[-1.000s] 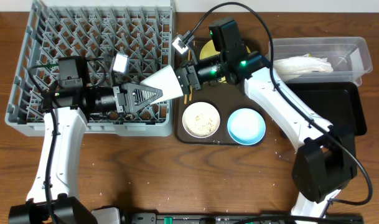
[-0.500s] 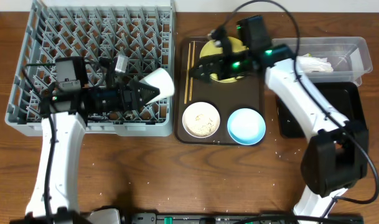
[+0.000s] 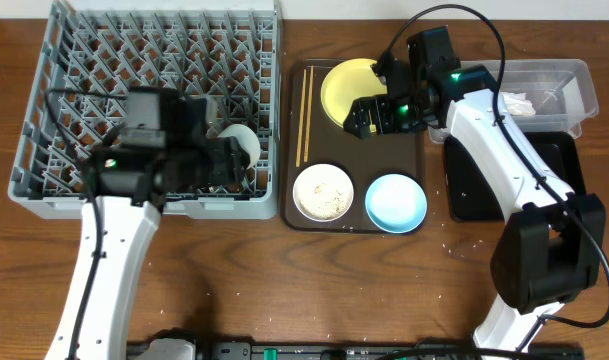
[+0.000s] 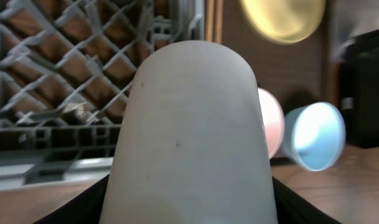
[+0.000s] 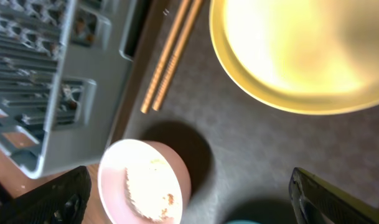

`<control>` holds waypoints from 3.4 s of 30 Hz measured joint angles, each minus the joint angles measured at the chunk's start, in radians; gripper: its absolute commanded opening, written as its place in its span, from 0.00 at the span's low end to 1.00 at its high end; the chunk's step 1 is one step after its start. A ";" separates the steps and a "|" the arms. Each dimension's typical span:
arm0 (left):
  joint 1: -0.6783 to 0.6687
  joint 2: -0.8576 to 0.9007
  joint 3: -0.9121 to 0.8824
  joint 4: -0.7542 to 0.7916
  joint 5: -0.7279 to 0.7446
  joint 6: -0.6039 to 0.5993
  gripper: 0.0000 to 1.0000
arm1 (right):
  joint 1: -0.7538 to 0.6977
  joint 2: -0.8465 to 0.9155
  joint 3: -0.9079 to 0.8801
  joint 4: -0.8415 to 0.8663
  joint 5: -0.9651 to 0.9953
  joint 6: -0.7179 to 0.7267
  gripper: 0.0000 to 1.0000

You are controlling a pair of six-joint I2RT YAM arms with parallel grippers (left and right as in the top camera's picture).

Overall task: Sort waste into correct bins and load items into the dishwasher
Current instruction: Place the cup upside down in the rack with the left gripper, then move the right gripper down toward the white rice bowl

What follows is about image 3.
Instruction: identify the white cup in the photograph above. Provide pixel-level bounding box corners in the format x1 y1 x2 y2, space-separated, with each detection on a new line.
218 124 261 169

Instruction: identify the white paper napkin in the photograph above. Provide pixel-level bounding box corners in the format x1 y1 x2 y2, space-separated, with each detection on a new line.
502 92 536 116

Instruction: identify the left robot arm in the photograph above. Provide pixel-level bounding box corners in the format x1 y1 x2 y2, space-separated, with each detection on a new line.
47 88 261 359

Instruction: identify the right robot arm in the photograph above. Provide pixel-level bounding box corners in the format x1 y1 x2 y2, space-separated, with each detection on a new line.
322 58 609 358

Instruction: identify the grey dishwasher rack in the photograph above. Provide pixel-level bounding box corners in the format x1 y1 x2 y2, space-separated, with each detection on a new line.
8 1 282 219

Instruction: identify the yellow round plate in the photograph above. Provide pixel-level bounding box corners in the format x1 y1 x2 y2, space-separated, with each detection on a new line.
321 58 387 128

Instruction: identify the dark brown serving tray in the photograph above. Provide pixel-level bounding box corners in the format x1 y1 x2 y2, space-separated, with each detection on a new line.
280 59 425 234

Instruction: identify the light blue bowl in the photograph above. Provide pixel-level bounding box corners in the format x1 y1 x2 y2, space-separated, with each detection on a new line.
364 174 428 234

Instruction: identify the clear plastic bin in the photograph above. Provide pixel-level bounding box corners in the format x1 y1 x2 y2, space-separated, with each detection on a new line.
426 58 600 145

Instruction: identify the black rectangular tray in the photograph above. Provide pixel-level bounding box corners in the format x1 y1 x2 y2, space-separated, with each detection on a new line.
443 132 586 222

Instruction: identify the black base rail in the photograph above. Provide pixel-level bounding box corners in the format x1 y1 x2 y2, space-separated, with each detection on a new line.
126 329 585 360

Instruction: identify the right black cable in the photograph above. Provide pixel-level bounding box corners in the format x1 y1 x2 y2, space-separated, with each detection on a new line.
373 3 609 351

